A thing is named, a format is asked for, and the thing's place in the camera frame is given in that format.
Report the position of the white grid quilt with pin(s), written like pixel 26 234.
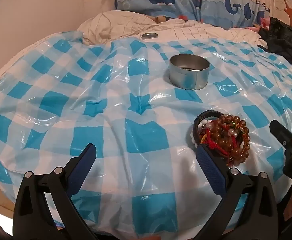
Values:
pixel 185 31

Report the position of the whale print curtain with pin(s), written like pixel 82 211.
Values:
pixel 175 0

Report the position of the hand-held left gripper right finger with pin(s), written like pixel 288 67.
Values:
pixel 208 162

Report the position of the black garment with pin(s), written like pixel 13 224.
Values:
pixel 285 40

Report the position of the pink cloth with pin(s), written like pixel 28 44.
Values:
pixel 263 23

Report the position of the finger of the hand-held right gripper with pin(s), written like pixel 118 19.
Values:
pixel 282 133

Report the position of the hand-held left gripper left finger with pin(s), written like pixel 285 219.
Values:
pixel 84 160

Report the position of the round metal tin lid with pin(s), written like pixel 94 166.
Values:
pixel 149 35

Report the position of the round metal tin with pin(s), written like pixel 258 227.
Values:
pixel 188 76

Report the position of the blue checkered plastic sheet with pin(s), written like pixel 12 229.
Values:
pixel 86 100

